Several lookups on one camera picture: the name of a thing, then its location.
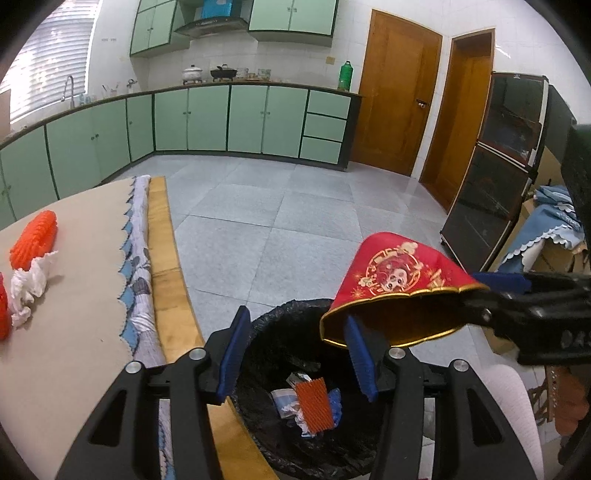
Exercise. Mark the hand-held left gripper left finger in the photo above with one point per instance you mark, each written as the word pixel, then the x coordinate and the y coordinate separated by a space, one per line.
pixel 231 355

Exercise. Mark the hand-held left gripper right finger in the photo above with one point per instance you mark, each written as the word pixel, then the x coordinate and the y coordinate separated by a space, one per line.
pixel 362 364

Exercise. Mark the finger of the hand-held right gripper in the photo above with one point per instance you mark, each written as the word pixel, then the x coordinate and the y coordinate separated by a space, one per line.
pixel 498 309
pixel 503 280

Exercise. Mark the blue plastic bag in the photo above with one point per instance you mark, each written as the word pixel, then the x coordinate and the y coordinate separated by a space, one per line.
pixel 336 406

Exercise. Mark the black trash bin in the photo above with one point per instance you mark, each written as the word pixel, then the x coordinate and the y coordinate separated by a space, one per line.
pixel 277 332

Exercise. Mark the orange foam fruit net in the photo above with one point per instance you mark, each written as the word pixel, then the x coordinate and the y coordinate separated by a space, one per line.
pixel 37 235
pixel 314 406
pixel 3 309

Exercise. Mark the red paper cup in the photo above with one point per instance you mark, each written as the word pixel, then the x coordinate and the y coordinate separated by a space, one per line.
pixel 392 277

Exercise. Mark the cardboard box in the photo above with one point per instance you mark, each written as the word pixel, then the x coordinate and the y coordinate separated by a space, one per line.
pixel 561 258

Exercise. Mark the grey crumpled wrapper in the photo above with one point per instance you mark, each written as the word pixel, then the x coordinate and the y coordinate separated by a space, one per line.
pixel 298 379

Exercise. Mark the blue and white wrapper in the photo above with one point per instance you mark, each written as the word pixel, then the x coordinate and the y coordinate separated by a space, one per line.
pixel 281 400

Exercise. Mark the blue scalloped cloth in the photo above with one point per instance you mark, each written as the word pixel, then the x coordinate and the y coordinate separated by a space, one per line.
pixel 549 217

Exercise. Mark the white crumpled tissue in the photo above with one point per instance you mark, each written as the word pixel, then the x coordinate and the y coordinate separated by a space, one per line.
pixel 302 422
pixel 30 286

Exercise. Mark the white cushion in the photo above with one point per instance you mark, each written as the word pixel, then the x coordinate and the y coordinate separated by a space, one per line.
pixel 508 406

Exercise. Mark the black glass cabinet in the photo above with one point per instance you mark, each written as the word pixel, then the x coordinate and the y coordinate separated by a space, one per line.
pixel 489 184

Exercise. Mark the patterned quilted cloth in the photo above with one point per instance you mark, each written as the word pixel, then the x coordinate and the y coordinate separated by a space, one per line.
pixel 141 295

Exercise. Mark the wooden door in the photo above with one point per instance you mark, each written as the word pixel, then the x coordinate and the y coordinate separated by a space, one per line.
pixel 392 92
pixel 461 138

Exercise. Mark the beige scalloped tablecloth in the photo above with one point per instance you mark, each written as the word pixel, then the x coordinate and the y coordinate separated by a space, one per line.
pixel 83 258

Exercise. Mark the green base cabinet run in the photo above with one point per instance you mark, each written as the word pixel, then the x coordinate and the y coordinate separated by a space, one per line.
pixel 207 120

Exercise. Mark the green plastic bottle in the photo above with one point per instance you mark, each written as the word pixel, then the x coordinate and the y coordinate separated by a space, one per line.
pixel 345 76

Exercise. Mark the glass jar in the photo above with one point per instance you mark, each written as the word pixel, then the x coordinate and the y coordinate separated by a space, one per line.
pixel 264 73
pixel 243 74

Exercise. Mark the black wok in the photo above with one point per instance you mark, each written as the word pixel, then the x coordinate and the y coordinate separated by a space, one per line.
pixel 224 73

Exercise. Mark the white cooking pot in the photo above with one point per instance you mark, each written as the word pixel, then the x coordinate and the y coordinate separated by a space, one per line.
pixel 192 74

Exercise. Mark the utensil holder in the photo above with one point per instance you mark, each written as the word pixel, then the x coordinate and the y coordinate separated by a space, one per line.
pixel 111 88

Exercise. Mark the metal kitchen faucet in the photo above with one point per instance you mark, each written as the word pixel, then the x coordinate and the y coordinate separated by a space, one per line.
pixel 72 94

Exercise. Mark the range hood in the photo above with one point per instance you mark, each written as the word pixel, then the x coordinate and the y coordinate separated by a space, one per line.
pixel 210 25

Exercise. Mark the white window blinds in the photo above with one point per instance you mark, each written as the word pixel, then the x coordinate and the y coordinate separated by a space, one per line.
pixel 51 60

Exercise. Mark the blue box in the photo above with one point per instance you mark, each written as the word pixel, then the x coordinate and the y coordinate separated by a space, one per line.
pixel 217 7

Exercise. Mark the green wall cabinet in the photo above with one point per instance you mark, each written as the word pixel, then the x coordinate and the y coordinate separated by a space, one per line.
pixel 157 27
pixel 291 18

